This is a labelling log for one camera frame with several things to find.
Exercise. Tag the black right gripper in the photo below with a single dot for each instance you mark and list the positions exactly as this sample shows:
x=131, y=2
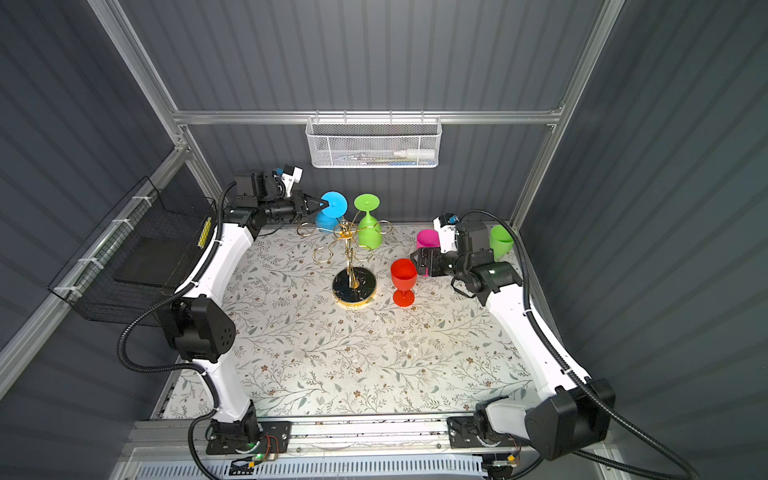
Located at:
x=424, y=261

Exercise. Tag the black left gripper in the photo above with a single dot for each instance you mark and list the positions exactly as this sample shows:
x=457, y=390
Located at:
x=300, y=205

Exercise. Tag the pink wine glass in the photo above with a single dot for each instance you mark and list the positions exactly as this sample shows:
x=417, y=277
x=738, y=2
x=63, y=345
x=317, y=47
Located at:
x=427, y=238

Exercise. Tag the blue wine glass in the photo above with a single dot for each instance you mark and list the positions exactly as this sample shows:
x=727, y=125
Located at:
x=328, y=218

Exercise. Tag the red wine glass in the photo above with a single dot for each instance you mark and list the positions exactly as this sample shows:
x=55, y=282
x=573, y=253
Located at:
x=404, y=277

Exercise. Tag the green wine glass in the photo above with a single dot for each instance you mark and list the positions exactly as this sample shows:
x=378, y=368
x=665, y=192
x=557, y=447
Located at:
x=369, y=230
x=501, y=242

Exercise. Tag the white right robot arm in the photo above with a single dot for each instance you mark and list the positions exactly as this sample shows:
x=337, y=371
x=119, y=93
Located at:
x=567, y=417

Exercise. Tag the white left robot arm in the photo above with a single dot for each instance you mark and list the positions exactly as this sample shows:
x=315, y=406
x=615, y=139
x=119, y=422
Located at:
x=195, y=323

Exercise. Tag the white vented cover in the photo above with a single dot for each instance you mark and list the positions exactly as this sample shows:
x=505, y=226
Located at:
x=359, y=467

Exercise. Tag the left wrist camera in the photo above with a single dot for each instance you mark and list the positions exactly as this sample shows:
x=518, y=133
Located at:
x=286, y=178

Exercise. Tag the white mesh wall basket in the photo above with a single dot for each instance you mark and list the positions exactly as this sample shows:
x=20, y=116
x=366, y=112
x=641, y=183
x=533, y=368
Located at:
x=374, y=145

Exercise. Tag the gold wire glass rack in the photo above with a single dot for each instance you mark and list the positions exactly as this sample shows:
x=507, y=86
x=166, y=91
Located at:
x=354, y=286

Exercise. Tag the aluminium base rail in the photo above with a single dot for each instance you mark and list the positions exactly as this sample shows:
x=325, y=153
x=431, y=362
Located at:
x=308, y=436

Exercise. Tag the black wire side basket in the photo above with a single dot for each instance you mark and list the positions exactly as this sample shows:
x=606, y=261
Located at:
x=141, y=256

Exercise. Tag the aluminium corner frame post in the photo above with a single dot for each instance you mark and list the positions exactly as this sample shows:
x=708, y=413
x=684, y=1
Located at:
x=115, y=22

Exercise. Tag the right aluminium corner post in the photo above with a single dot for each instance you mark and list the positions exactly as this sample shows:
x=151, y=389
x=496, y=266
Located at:
x=591, y=52

